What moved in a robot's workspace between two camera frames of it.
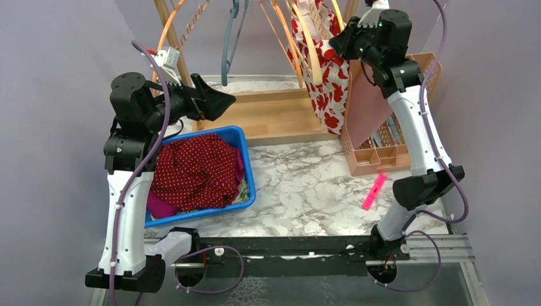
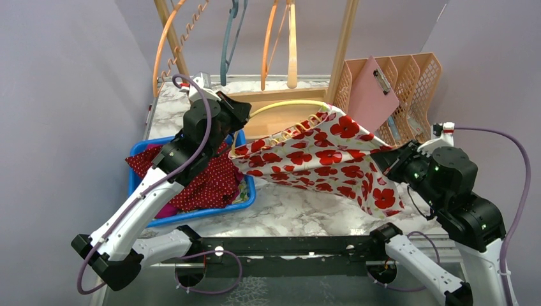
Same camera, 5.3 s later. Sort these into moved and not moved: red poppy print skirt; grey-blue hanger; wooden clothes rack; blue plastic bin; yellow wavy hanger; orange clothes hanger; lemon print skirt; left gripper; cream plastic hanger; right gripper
Moved: yellow wavy hanger; left gripper; right gripper; orange clothes hanger; red poppy print skirt; cream plastic hanger
Not moved: wooden clothes rack; blue plastic bin; grey-blue hanger; lemon print skirt
